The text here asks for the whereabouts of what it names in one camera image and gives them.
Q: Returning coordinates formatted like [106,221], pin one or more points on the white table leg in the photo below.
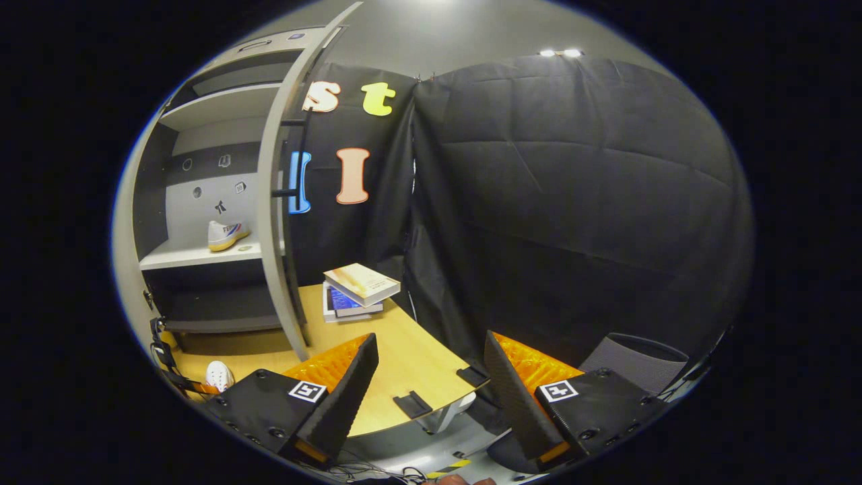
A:
[448,411]

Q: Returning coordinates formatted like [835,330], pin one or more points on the grey cabinet drawer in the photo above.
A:
[283,42]

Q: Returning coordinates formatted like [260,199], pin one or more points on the blue book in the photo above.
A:
[353,304]

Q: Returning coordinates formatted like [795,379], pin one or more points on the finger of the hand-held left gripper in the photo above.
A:
[205,389]

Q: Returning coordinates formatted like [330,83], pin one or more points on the grey shoe cabinet door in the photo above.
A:
[269,256]

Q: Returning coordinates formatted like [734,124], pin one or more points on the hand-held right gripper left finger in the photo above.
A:
[347,397]

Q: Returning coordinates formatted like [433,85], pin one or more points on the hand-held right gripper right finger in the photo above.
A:
[515,404]

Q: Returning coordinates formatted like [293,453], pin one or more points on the beige book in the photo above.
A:
[360,279]

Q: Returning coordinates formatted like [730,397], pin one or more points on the small ceiling light panel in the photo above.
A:
[560,52]

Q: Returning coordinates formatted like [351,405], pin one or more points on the grey shoe cabinet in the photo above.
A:
[202,202]

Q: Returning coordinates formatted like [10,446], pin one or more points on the white canvas shoe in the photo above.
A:
[219,376]
[225,236]

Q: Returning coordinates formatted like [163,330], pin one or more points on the grey mesh chair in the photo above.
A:
[633,360]

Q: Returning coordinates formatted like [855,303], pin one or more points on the black table clamp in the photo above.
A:
[412,404]

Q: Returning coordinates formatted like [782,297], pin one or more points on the black backdrop cloth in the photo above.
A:
[572,202]

